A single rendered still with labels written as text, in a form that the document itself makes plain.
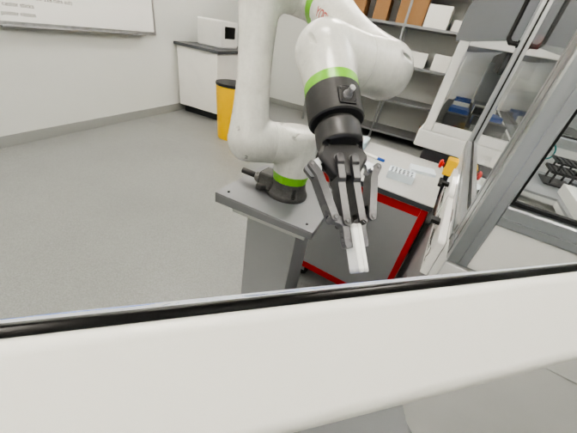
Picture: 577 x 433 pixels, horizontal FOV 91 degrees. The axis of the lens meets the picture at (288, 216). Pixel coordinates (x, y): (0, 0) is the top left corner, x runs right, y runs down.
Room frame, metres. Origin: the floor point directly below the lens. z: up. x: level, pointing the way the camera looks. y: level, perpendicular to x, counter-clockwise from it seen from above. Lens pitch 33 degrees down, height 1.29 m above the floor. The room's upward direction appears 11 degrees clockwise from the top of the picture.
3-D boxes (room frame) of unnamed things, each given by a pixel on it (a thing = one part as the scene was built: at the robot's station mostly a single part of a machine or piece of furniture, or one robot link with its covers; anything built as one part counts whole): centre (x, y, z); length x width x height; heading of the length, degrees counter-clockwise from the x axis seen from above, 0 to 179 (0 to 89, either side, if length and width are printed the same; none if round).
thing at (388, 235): (1.47, -0.46, 0.38); 0.62 x 0.58 x 0.76; 155
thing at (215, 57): (4.69, 1.42, 0.61); 1.15 x 0.72 x 1.22; 161
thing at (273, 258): (0.91, 0.02, 0.38); 0.30 x 0.30 x 0.76; 71
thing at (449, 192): (0.97, -0.56, 0.87); 0.29 x 0.02 x 0.11; 155
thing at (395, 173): (1.31, -0.50, 0.78); 0.12 x 0.08 x 0.04; 70
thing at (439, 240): (0.69, -0.43, 0.87); 0.29 x 0.02 x 0.11; 155
